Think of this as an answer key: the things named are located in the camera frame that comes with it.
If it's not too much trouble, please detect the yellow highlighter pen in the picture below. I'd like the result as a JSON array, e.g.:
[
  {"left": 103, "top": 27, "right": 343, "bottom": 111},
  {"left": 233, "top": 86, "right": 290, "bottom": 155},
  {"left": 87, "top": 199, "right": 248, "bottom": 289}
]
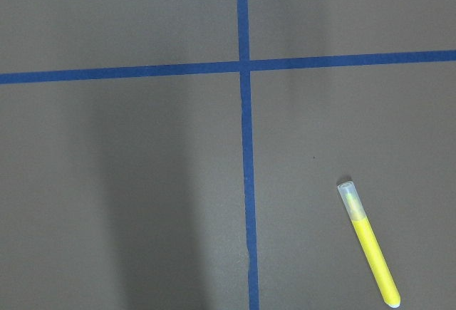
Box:
[{"left": 337, "top": 181, "right": 401, "bottom": 309}]

